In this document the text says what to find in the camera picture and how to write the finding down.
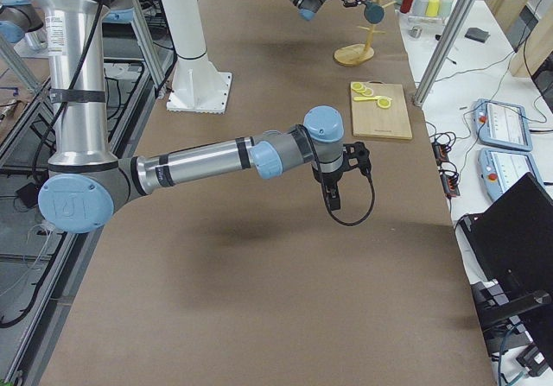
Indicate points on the yellow toy knife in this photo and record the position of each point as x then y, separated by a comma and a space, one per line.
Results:
365, 98

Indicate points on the dark blue mug yellow inside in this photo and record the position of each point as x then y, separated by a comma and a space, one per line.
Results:
374, 13

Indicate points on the aluminium frame post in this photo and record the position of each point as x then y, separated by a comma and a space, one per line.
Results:
438, 58

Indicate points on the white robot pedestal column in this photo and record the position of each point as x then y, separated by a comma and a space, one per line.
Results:
197, 85

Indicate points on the teach pendant tablet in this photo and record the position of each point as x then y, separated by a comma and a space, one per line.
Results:
500, 169
502, 125

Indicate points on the small black square pad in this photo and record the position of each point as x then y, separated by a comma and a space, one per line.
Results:
477, 34

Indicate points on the far teach pendant tablet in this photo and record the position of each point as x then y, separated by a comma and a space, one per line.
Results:
502, 125

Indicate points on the grey cup lying down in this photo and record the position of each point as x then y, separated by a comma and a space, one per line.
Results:
419, 7

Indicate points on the near teach pendant tablet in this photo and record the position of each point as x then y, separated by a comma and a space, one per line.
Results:
500, 169

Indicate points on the wooden cup storage rack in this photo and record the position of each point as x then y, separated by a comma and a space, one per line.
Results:
357, 54

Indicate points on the black monitor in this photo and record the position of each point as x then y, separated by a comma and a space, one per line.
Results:
512, 241

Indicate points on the yellow cup lying down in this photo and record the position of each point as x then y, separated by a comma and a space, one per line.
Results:
433, 7

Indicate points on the wooden cutting board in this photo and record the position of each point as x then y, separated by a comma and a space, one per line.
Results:
369, 120

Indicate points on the black usb hub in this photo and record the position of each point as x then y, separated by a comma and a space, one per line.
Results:
449, 182
441, 152

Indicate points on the yellow lemon slice toy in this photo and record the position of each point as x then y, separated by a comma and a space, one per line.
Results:
384, 102

